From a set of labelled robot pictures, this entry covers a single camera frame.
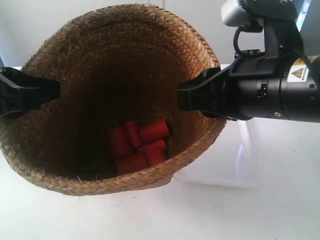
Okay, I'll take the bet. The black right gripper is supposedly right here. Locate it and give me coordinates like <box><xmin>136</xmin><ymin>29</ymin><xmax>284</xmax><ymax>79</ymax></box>
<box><xmin>176</xmin><ymin>52</ymin><xmax>284</xmax><ymax>120</ymax></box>

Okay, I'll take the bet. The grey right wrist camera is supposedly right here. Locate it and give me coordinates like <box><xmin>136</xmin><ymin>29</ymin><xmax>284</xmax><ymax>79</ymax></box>
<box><xmin>221</xmin><ymin>0</ymin><xmax>304</xmax><ymax>52</ymax></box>

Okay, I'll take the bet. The white rectangular plastic tray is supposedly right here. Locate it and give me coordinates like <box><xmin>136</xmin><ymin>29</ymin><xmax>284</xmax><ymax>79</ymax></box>
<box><xmin>173</xmin><ymin>120</ymin><xmax>260</xmax><ymax>188</ymax></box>

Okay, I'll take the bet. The brown woven wicker basket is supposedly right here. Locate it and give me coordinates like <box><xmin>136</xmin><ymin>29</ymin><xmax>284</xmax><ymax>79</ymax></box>
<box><xmin>0</xmin><ymin>4</ymin><xmax>226</xmax><ymax>196</ymax></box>

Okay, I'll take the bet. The red cylinder one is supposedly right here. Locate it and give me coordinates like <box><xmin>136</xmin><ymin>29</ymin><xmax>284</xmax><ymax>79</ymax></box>
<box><xmin>138</xmin><ymin>119</ymin><xmax>170</xmax><ymax>144</ymax></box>

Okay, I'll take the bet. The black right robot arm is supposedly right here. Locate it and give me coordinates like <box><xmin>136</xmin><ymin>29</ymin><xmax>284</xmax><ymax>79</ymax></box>
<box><xmin>177</xmin><ymin>50</ymin><xmax>320</xmax><ymax>123</ymax></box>

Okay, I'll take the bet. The red cylinder five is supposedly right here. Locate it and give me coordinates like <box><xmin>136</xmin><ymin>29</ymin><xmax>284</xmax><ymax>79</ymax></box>
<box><xmin>115</xmin><ymin>152</ymin><xmax>149</xmax><ymax>175</ymax></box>

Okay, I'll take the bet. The dark red round object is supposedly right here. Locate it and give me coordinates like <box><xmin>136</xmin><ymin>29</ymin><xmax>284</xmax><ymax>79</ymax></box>
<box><xmin>125</xmin><ymin>121</ymin><xmax>143</xmax><ymax>148</ymax></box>

